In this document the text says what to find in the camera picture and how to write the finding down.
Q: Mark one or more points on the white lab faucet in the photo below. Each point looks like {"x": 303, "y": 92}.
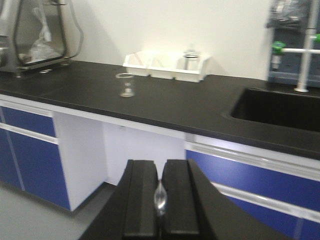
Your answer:
{"x": 289, "y": 14}

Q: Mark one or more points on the steel lab appliance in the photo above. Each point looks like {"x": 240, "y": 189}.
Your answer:
{"x": 33, "y": 35}

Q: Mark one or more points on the white storage bin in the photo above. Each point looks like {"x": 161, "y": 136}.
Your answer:
{"x": 192, "y": 69}
{"x": 163, "y": 65}
{"x": 138, "y": 63}

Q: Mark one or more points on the black lab sink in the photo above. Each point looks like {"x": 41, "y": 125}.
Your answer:
{"x": 277, "y": 108}

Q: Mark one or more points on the white right storage bin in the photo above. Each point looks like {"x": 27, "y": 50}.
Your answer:
{"x": 192, "y": 69}

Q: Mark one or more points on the blue right cabinet drawer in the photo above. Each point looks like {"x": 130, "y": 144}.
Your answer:
{"x": 276, "y": 185}

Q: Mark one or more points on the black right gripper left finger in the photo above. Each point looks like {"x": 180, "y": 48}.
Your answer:
{"x": 129, "y": 213}

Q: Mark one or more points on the clear beaker on bench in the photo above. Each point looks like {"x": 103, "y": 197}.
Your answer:
{"x": 126, "y": 81}

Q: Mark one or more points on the blue left cabinet door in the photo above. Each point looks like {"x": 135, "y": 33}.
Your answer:
{"x": 33, "y": 165}

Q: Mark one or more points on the round glass flask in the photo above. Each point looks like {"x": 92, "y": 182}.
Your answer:
{"x": 190, "y": 52}

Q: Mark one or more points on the white middle storage bin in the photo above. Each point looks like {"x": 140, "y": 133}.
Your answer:
{"x": 163, "y": 65}

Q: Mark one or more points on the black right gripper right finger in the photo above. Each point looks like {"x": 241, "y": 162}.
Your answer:
{"x": 196, "y": 210}

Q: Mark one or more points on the clear glass beaker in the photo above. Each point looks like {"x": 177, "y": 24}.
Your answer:
{"x": 160, "y": 199}

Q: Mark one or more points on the white left storage bin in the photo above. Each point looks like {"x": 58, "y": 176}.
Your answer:
{"x": 138, "y": 63}

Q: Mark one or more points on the blue left cabinet drawer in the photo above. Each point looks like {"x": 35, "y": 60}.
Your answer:
{"x": 29, "y": 121}

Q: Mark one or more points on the blue cabinet drawer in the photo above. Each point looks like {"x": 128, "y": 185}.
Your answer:
{"x": 29, "y": 121}
{"x": 276, "y": 185}

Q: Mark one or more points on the blue right lower drawer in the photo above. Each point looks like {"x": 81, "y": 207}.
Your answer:
{"x": 296, "y": 216}

